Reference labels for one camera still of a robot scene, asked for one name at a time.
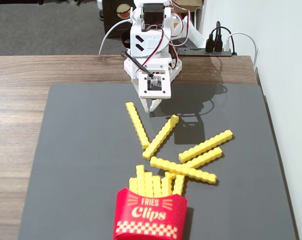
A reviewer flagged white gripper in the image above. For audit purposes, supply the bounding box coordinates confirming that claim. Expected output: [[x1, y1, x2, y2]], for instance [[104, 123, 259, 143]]
[[123, 56, 183, 114]]

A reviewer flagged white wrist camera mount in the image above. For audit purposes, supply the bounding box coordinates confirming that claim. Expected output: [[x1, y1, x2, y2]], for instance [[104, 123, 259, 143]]
[[137, 73, 172, 100]]

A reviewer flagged black camera cable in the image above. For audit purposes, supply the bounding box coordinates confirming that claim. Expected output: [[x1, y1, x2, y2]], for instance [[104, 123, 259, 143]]
[[120, 49, 154, 79]]

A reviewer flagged dark cabinet with round sticker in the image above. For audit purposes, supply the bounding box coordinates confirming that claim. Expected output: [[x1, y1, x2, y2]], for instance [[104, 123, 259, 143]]
[[101, 0, 137, 40]]

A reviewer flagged brown cardboard box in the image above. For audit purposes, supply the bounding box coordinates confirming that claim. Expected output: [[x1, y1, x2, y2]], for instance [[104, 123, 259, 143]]
[[171, 0, 204, 8]]

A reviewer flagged red fries clips box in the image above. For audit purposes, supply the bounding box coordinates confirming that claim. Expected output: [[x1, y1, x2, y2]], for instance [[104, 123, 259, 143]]
[[112, 186, 189, 240]]

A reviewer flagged white metal frame rod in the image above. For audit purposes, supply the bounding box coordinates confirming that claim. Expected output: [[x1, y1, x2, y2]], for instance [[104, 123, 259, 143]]
[[193, 6, 204, 29]]

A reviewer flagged white usb cable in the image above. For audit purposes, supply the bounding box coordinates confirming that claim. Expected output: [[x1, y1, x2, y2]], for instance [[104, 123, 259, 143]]
[[98, 18, 132, 56]]

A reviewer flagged dark grey mat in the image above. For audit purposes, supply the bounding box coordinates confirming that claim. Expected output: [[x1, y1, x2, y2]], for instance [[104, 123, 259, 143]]
[[17, 83, 298, 240]]

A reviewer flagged black power strip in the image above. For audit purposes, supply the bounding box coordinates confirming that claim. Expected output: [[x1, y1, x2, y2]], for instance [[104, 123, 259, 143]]
[[177, 47, 238, 58]]

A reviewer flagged black plug with cable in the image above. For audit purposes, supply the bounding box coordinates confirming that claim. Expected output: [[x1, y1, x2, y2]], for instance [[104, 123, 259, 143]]
[[205, 20, 221, 53], [214, 26, 233, 53]]

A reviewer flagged white plug with cable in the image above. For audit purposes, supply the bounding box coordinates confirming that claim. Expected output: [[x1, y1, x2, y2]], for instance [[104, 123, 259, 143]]
[[224, 31, 258, 70]]

